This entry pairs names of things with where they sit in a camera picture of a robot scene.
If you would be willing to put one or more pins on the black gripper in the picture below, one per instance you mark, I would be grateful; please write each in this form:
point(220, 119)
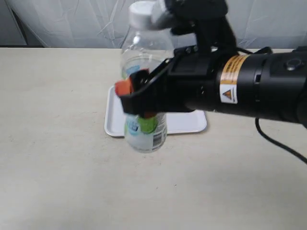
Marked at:
point(190, 84)

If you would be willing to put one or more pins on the clear plastic bottle white cap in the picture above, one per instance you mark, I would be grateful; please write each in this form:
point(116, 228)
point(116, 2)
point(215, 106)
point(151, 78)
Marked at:
point(144, 49)

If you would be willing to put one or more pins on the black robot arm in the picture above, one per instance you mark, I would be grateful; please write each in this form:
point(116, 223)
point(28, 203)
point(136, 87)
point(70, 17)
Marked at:
point(262, 85)

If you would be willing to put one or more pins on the white plastic tray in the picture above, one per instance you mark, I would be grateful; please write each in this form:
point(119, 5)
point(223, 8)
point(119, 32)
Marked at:
point(177, 123)

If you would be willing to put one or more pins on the white backdrop cloth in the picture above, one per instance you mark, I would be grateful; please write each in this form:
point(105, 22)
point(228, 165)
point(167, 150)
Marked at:
point(103, 23)

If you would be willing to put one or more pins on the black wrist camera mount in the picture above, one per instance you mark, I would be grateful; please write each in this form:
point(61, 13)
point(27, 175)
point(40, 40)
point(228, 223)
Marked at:
point(204, 18)

